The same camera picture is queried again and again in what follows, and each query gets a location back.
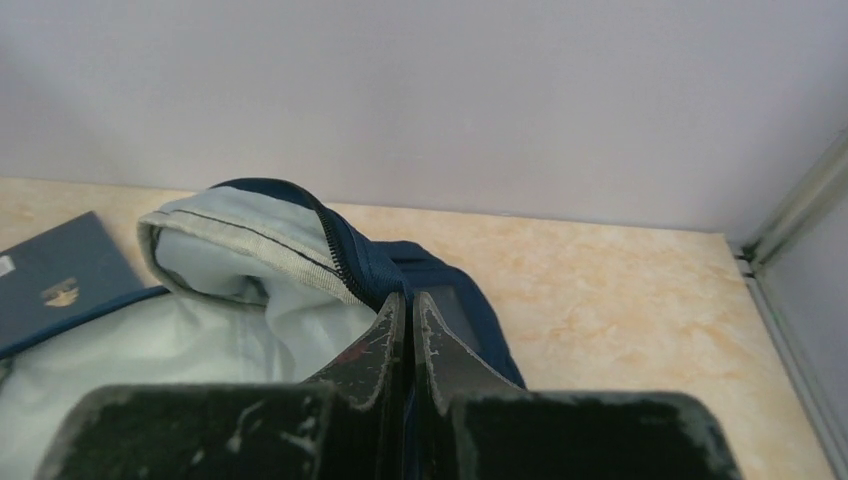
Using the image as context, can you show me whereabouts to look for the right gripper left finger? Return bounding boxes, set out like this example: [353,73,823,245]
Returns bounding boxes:
[36,293,406,479]

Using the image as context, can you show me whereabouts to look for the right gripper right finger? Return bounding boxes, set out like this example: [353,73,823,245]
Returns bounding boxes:
[412,293,742,479]

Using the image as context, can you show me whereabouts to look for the navy blue student backpack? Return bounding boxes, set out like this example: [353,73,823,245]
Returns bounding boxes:
[1,178,524,479]

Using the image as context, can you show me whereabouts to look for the dark blue hardcover book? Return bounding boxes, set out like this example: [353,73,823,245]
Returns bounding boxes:
[1,211,167,359]

